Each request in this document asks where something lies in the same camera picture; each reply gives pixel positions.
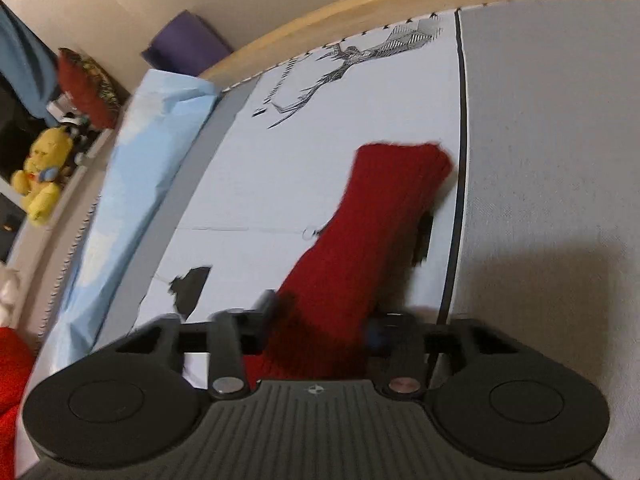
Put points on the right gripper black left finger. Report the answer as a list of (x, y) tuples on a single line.
[(143, 394)]

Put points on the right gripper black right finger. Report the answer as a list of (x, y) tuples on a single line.
[(501, 402)]

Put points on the dark red knit sweater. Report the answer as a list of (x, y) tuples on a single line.
[(318, 330)]

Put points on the bright red folded knit blanket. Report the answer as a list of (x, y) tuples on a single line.
[(16, 363)]

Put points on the white plush toy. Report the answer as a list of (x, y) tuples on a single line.
[(9, 292)]

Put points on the grey printed bed sheet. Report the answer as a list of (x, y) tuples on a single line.
[(535, 231)]

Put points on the yellow plush toy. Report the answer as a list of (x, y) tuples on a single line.
[(37, 182)]

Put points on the light blue folded duvet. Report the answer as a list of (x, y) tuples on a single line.
[(162, 121)]

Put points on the dark red cushion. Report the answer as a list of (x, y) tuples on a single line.
[(89, 88)]

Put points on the right blue curtain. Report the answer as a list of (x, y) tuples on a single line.
[(28, 65)]

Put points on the purple box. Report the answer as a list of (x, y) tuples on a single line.
[(186, 45)]

